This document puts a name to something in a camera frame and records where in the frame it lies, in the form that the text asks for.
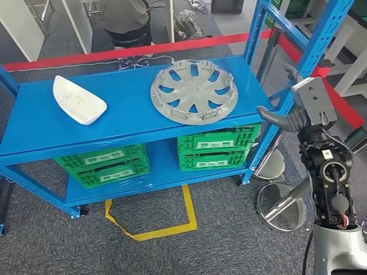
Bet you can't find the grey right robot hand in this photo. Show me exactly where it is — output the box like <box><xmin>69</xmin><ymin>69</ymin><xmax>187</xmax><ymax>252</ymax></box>
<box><xmin>256</xmin><ymin>64</ymin><xmax>309</xmax><ymax>133</ymax></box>

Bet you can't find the grey plastic wheel hubcap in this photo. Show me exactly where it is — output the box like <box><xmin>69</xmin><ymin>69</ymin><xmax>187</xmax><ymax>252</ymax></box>
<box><xmin>150</xmin><ymin>59</ymin><xmax>239</xmax><ymax>126</ymax></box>

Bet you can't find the blue metal shelf rack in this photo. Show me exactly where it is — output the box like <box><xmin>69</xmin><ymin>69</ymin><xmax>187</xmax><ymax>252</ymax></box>
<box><xmin>0</xmin><ymin>0</ymin><xmax>354</xmax><ymax>220</ymax></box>

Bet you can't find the white plastic cover part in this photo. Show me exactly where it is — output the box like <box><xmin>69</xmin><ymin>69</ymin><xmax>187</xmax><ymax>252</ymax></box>
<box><xmin>52</xmin><ymin>75</ymin><xmax>108</xmax><ymax>126</ymax></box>

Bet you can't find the red barrier belt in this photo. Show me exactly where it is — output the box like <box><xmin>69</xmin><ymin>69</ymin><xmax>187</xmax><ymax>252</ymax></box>
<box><xmin>2</xmin><ymin>29</ymin><xmax>273</xmax><ymax>73</ymax></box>
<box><xmin>276</xmin><ymin>33</ymin><xmax>365</xmax><ymax>130</ymax></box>

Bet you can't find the green crate stack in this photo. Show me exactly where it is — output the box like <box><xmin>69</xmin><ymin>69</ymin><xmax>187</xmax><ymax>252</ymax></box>
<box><xmin>265</xmin><ymin>0</ymin><xmax>307</xmax><ymax>28</ymax></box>

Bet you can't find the black microwave oven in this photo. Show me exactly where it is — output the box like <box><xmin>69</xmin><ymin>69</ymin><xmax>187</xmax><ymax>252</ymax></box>
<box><xmin>211</xmin><ymin>0</ymin><xmax>245</xmax><ymax>15</ymax></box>

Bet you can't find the grey bag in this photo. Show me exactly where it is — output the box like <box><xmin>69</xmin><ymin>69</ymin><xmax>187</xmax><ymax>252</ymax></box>
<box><xmin>173</xmin><ymin>9</ymin><xmax>214</xmax><ymax>41</ymax></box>

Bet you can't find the black round stool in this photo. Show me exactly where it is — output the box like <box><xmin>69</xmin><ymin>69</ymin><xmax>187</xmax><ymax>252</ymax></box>
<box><xmin>107</xmin><ymin>26</ymin><xmax>153</xmax><ymax>71</ymax></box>

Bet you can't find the person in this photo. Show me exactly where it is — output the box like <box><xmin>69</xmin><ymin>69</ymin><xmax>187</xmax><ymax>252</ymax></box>
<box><xmin>99</xmin><ymin>0</ymin><xmax>156</xmax><ymax>58</ymax></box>

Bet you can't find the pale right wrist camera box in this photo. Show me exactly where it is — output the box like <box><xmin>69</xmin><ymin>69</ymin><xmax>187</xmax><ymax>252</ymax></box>
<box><xmin>291</xmin><ymin>77</ymin><xmax>338</xmax><ymax>128</ymax></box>

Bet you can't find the white table frame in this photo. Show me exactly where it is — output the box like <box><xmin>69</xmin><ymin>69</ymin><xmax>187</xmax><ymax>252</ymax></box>
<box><xmin>298</xmin><ymin>0</ymin><xmax>367</xmax><ymax>97</ymax></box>

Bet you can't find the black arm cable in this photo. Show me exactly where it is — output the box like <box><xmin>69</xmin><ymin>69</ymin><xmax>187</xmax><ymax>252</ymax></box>
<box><xmin>301</xmin><ymin>229</ymin><xmax>315</xmax><ymax>275</ymax></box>

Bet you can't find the white floor cable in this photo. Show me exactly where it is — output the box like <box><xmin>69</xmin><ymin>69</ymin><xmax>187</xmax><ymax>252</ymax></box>
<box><xmin>14</xmin><ymin>54</ymin><xmax>175</xmax><ymax>73</ymax></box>

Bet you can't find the metal chair frame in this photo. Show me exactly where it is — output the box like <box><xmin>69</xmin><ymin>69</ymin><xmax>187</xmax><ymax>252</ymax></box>
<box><xmin>24</xmin><ymin>0</ymin><xmax>55</xmax><ymax>37</ymax></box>

